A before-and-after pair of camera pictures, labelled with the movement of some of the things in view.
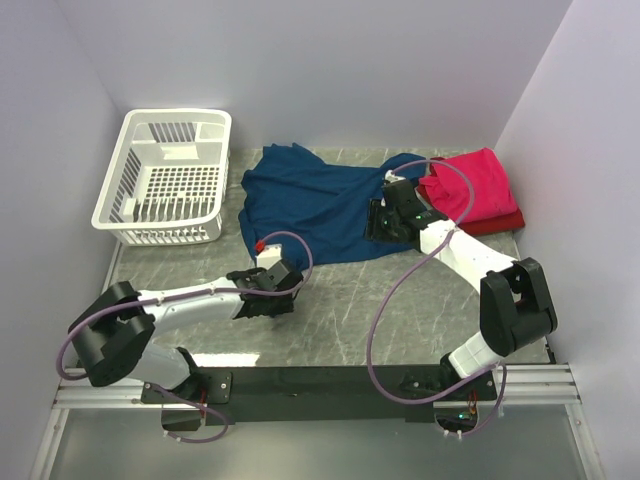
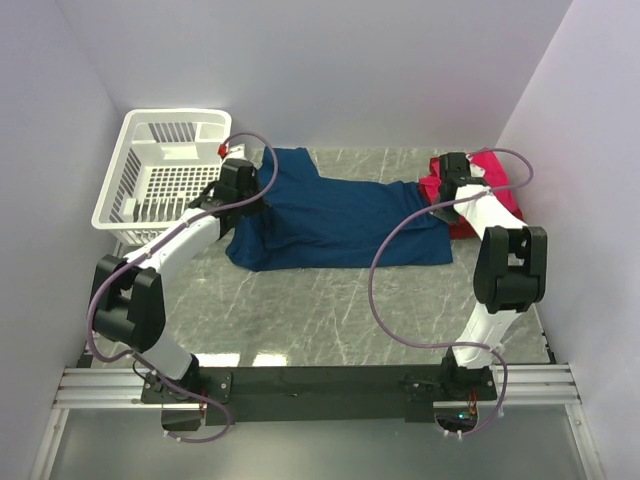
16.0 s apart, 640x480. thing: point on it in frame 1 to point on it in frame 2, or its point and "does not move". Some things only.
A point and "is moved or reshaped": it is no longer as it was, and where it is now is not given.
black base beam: [317, 395] does not move
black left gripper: [284, 305] to [259, 205]
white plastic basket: [168, 181] does not move
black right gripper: [372, 229] to [450, 217]
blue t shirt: [291, 192] is moved or reshaped
